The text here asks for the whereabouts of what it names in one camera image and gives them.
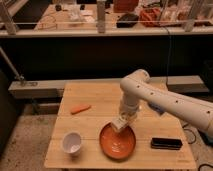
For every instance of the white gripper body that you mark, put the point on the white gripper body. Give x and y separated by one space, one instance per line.
127 118

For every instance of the white plastic bottle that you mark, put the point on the white plastic bottle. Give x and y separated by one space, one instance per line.
119 124

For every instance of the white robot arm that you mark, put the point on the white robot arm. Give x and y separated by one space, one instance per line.
136 87

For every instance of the orange ceramic bowl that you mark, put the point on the orange ceramic bowl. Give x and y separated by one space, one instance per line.
118 146

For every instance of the blue sponge block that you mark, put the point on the blue sponge block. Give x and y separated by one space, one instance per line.
156 108

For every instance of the black rectangular case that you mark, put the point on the black rectangular case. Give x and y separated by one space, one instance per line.
166 143

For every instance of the orange carrot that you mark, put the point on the orange carrot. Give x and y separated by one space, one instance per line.
80 108

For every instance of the white paper cup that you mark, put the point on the white paper cup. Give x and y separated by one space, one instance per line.
71 143

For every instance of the black box on floor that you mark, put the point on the black box on floor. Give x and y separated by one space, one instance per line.
207 139

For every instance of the black pouch on shelf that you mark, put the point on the black pouch on shelf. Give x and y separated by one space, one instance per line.
127 20

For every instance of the orange crate on shelf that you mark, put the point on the orange crate on shelf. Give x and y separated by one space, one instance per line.
148 17

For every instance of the grey metal beam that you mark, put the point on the grey metal beam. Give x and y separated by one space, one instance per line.
37 89

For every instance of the red box on shelf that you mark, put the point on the red box on shelf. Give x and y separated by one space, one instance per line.
120 6

